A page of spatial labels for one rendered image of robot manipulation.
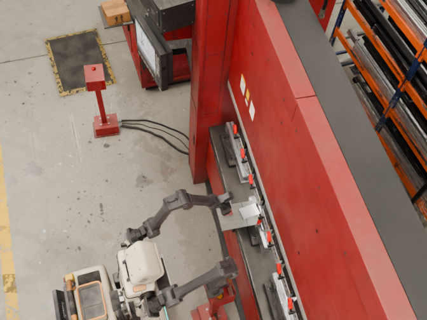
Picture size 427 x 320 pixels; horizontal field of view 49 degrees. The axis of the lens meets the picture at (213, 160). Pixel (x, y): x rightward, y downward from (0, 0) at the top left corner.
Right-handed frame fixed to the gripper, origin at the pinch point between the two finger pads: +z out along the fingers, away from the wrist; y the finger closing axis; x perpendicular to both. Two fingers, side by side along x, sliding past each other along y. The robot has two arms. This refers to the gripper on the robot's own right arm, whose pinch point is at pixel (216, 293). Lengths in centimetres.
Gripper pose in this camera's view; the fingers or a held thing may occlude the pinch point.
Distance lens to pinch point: 318.6
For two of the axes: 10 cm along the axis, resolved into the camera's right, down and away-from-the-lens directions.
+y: 9.3, -3.7, 0.2
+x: -3.3, -8.0, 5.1
